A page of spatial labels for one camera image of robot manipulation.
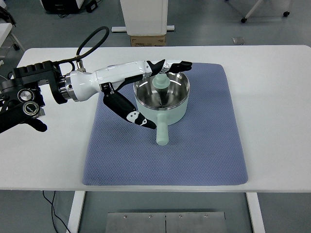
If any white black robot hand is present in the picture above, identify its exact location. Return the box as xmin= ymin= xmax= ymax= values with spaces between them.
xmin=69 ymin=59 xmax=193 ymax=130

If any glass lid with green knob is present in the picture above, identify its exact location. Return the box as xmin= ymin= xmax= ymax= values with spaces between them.
xmin=134 ymin=71 xmax=190 ymax=110

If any green pot with handle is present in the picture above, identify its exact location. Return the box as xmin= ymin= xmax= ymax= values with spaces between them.
xmin=133 ymin=70 xmax=190 ymax=147

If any brown cardboard box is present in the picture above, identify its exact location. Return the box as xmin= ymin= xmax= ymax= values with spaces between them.
xmin=130 ymin=33 xmax=167 ymax=47

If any small black box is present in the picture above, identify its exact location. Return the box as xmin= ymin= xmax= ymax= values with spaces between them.
xmin=85 ymin=0 xmax=99 ymax=13

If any black and white device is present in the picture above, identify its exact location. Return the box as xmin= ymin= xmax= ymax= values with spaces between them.
xmin=39 ymin=0 xmax=85 ymax=12

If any blue textured mat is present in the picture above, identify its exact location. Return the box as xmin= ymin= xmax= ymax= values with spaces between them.
xmin=82 ymin=62 xmax=249 ymax=186

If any white side table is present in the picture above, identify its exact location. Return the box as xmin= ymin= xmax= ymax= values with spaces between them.
xmin=0 ymin=23 xmax=25 ymax=53

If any black machine part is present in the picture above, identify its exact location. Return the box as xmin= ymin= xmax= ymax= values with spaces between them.
xmin=0 ymin=6 xmax=17 ymax=27

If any white table leg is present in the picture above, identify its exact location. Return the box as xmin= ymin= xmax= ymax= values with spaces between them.
xmin=66 ymin=191 xmax=86 ymax=233
xmin=245 ymin=193 xmax=266 ymax=233

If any grey metal plate with screws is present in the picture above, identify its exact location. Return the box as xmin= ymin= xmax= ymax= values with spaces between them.
xmin=106 ymin=211 xmax=226 ymax=233

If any white pedestal cabinet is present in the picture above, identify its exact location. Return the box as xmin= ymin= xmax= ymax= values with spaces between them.
xmin=111 ymin=0 xmax=175 ymax=36

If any white wheeled frame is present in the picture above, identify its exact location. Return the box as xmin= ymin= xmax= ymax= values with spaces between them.
xmin=240 ymin=0 xmax=290 ymax=24

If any black cable under table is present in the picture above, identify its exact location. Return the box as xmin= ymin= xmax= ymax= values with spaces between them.
xmin=42 ymin=190 xmax=71 ymax=233

